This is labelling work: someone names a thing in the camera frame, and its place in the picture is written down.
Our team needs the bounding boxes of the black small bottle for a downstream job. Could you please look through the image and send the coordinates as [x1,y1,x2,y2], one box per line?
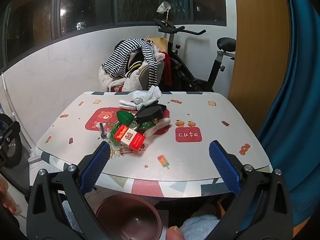
[99,122,107,139]

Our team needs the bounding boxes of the red cigarette box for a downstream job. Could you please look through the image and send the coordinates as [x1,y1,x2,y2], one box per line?
[113,125,145,152]

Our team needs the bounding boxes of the green leaf wrapper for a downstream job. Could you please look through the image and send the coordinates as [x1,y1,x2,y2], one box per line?
[117,111,135,127]

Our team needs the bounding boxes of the white tissue pack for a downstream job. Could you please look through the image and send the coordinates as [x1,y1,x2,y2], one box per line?
[118,100,137,110]

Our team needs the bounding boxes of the black dotted gloves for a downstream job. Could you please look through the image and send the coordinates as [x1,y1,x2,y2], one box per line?
[135,100,167,124]

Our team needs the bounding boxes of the white plastic bag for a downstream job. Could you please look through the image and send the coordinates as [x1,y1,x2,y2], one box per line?
[129,85,162,110]

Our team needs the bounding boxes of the brown round trash bin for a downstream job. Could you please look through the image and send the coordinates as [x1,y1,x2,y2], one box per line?
[95,194,163,240]

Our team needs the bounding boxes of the person's left hand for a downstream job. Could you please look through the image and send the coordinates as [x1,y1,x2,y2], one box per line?
[0,177,22,216]

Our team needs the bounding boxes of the washing machine door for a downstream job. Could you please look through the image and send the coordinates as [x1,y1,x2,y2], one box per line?
[0,113,23,169]

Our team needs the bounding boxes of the white mop pole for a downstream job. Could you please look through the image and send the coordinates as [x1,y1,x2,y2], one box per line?
[1,72,34,154]

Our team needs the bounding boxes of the cartoon print table mat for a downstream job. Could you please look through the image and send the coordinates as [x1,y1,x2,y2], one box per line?
[35,92,272,198]

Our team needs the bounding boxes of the blue curtain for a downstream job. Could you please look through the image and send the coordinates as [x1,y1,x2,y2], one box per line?
[258,0,319,226]

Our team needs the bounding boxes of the white fleece clothes pile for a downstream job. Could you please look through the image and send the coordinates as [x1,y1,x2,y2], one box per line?
[98,50,150,92]

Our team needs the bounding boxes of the black exercise bike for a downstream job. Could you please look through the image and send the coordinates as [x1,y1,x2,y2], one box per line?
[153,17,237,92]

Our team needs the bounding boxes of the striped black white shirt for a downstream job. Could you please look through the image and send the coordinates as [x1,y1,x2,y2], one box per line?
[101,38,159,87]

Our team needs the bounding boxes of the wooden door panel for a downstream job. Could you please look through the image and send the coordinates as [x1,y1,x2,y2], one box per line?
[228,0,290,134]

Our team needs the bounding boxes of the dark window frame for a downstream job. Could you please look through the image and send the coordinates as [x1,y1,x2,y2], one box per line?
[1,0,227,68]

